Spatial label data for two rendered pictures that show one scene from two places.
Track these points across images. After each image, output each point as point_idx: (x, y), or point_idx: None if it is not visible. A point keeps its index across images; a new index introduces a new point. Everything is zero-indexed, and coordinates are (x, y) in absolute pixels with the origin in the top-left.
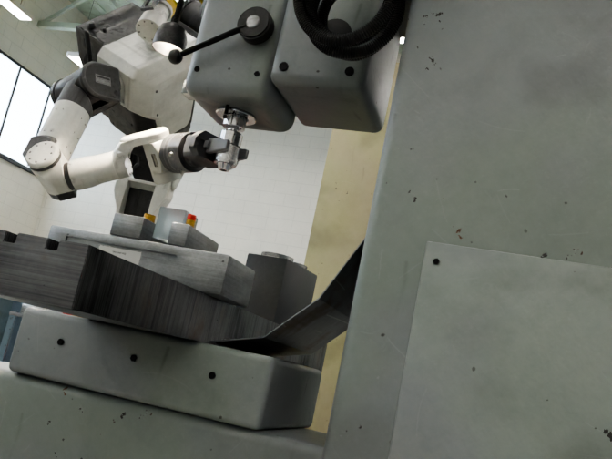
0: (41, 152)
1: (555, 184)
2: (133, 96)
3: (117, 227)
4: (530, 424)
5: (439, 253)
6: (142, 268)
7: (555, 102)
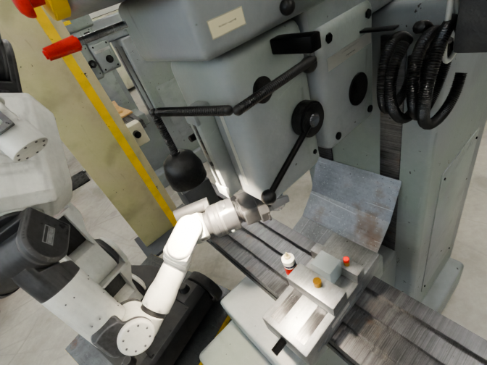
0: (137, 337)
1: (470, 115)
2: (58, 206)
3: (337, 311)
4: (455, 195)
5: (445, 175)
6: (458, 324)
7: (477, 76)
